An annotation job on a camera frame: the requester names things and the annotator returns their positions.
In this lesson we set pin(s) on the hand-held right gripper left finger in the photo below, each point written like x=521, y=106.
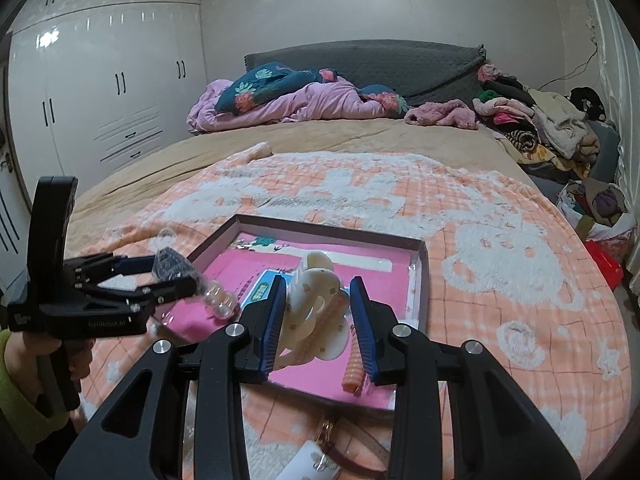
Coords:
x=270, y=317

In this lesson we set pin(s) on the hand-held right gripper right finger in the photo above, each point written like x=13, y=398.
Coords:
x=364, y=325

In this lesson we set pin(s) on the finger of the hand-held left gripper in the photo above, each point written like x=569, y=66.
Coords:
x=127, y=264
x=160, y=292

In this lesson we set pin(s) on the black beaded hair clip packet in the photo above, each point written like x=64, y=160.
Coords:
x=172, y=262

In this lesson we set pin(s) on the white hair claw clip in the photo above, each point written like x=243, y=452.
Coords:
x=312, y=300

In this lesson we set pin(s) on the shallow cardboard box pink lining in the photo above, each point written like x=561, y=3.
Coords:
x=320, y=280

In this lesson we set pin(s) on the person's left forearm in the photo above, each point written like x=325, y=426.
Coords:
x=25, y=400

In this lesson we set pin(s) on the person's left hand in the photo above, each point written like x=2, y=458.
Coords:
x=75, y=360

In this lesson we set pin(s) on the orange checked cloud blanket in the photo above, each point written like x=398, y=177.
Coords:
x=500, y=280

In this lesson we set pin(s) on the white paper tag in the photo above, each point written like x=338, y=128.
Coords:
x=315, y=460

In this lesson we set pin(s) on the beige bedsheet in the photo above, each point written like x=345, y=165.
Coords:
x=350, y=135

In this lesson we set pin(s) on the white wardrobe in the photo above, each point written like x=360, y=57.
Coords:
x=100, y=75

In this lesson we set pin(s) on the pink quilt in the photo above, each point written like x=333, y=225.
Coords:
x=300, y=102

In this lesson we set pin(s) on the pink fluffy cloth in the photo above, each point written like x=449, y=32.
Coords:
x=442, y=112

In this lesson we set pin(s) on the dark floral pillow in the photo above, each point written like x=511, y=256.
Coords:
x=270, y=85

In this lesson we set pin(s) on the red cloth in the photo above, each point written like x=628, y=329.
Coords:
x=606, y=260

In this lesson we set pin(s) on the grey padded headboard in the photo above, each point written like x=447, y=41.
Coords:
x=400, y=67

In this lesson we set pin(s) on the bag of clothes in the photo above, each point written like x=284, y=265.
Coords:
x=597, y=207

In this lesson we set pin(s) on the pile of clothes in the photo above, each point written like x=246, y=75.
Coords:
x=540, y=120

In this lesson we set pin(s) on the cream curtain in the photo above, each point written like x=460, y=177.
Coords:
x=620, y=110

